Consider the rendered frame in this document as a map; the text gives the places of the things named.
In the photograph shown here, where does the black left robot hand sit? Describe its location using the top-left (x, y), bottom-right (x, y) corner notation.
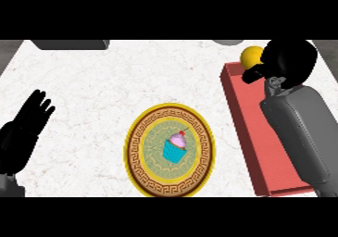
top-left (0, 89), bottom-right (56, 177)

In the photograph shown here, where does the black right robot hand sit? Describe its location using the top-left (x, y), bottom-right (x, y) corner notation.
top-left (240, 39), bottom-right (318, 90)

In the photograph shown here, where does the yellow lemon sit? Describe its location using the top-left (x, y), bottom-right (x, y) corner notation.
top-left (239, 45), bottom-right (265, 71)

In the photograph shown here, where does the red cardboard box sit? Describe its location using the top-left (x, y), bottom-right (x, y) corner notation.
top-left (218, 61), bottom-right (315, 197)

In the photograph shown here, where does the yellow patterned round plate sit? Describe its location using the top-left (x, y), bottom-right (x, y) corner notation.
top-left (122, 102), bottom-right (217, 198)

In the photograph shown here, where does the pale grey round object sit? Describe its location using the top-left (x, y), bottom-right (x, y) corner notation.
top-left (211, 39), bottom-right (245, 46)

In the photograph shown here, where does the dark grey block appliance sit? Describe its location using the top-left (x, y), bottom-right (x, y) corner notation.
top-left (29, 39), bottom-right (110, 51)

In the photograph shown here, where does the cupcake with blue wrapper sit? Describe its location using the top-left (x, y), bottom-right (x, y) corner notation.
top-left (161, 127), bottom-right (190, 164)

